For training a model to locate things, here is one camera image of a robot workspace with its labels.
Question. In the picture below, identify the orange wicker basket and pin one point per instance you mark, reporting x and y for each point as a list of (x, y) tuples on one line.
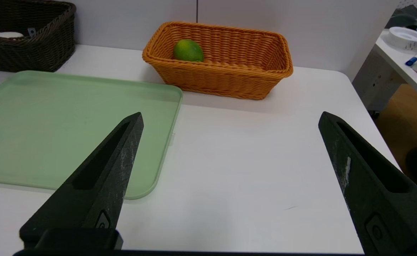
[(229, 78)]

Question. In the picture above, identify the dark brown wicker basket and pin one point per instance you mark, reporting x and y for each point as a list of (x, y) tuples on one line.
[(41, 53)]

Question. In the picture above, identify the small blue item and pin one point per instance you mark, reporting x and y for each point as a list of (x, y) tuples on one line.
[(412, 61)]

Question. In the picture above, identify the white side table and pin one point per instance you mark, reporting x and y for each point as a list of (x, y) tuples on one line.
[(396, 65)]

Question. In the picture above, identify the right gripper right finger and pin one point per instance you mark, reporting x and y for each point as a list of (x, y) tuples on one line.
[(375, 192)]

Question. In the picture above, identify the light green plastic tray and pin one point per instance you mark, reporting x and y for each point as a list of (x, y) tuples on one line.
[(45, 128)]

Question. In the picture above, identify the white tape roll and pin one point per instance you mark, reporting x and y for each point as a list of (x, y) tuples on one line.
[(405, 38)]

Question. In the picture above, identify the white soap bar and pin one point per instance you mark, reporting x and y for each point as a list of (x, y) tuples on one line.
[(7, 35)]

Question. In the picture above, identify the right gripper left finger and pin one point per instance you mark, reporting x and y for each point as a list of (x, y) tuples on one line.
[(102, 188)]

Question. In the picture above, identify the green lime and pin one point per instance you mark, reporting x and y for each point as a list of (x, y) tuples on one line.
[(188, 51)]

